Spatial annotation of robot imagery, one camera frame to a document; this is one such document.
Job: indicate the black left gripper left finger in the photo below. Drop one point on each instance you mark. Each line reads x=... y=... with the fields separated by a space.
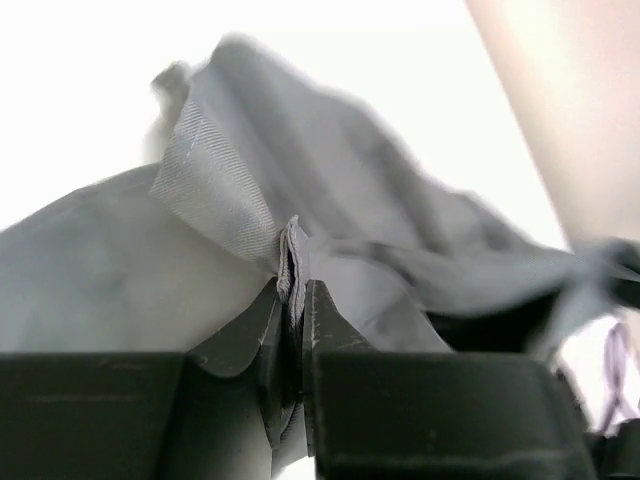
x=209 y=413

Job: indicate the grey pleated skirt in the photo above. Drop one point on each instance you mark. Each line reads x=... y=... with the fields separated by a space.
x=267 y=179

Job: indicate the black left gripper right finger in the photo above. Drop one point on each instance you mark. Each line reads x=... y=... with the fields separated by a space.
x=392 y=415

